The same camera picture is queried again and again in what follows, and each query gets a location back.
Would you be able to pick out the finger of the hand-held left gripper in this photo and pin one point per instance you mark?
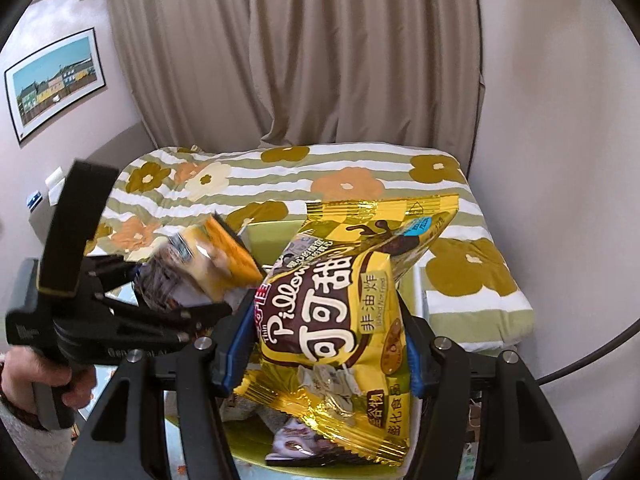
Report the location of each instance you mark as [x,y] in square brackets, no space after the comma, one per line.
[110,270]
[165,317]

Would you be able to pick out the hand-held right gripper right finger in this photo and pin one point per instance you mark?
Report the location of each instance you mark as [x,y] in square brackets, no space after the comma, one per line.
[414,365]

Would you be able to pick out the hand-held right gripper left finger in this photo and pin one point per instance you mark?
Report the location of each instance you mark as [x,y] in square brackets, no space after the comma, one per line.
[237,345]

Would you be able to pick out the orange snack bag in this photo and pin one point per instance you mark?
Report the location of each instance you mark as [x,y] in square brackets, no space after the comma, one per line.
[220,270]

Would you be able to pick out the yellow brown snack packet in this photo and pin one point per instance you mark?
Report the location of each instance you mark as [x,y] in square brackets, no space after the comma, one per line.
[340,310]

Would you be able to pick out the green cardboard box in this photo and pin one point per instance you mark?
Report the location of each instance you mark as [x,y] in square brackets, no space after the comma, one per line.
[272,245]

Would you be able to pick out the person's left forearm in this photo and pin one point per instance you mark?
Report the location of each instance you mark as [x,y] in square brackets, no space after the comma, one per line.
[30,455]

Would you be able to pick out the person's left hand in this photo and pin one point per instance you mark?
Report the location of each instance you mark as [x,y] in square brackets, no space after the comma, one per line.
[20,370]

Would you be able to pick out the daisy print tablecloth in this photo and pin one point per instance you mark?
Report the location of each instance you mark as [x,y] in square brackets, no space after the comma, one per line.
[175,455]

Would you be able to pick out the floral striped blanket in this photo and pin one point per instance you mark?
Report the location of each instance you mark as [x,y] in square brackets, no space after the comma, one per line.
[350,185]

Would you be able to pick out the beige curtain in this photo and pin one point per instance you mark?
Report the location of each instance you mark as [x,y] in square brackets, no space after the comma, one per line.
[300,50]

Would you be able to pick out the blue white wall switch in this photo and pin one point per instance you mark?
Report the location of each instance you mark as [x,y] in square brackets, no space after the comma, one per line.
[35,199]

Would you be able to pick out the framed wall picture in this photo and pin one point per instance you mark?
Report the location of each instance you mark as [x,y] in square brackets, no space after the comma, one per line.
[55,85]

